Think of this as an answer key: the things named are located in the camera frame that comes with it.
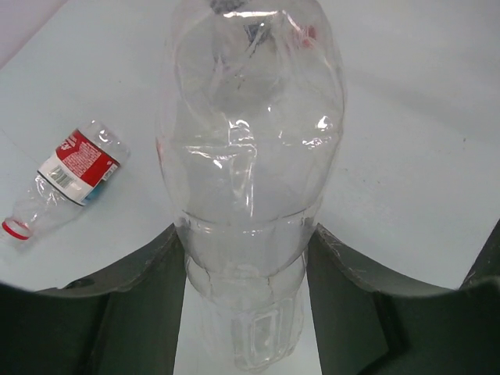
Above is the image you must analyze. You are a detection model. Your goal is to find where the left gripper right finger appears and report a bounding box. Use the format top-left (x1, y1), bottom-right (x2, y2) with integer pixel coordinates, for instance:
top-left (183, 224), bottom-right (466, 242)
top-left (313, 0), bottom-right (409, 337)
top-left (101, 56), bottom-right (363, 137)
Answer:
top-left (307, 227), bottom-right (499, 374)

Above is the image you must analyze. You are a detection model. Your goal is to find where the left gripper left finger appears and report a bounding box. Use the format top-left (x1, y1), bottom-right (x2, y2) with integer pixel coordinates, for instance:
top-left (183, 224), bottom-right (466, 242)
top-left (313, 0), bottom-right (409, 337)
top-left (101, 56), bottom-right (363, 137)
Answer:
top-left (1, 227), bottom-right (186, 374)

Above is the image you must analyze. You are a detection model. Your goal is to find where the clear red-label bottle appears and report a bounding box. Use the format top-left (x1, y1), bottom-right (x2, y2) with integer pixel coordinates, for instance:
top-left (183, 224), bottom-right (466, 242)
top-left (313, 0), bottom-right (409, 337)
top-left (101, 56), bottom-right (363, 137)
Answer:
top-left (1, 120), bottom-right (130, 253)

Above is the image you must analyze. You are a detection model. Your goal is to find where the large clear unlabeled bottle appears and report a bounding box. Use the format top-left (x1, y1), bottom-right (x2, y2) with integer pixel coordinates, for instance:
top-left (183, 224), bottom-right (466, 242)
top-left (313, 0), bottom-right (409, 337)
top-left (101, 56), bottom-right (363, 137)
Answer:
top-left (156, 1), bottom-right (345, 373)

